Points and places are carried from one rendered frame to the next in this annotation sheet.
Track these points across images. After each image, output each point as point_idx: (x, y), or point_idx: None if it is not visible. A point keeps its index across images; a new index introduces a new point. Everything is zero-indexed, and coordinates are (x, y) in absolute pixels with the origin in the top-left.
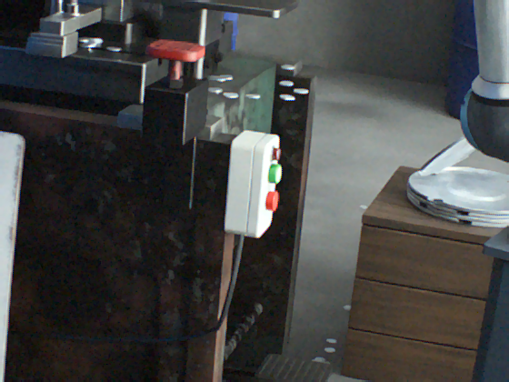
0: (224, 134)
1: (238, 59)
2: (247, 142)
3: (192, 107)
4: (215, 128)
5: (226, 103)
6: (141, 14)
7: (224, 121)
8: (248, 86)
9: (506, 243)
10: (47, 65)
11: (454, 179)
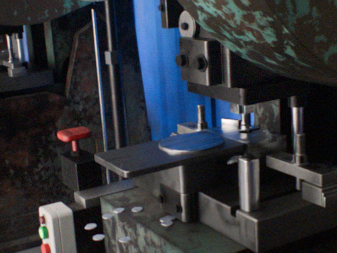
0: (80, 208)
1: (226, 248)
2: (51, 204)
3: (64, 167)
4: (77, 198)
5: (120, 215)
6: (226, 159)
7: (120, 226)
8: (149, 233)
9: None
10: None
11: None
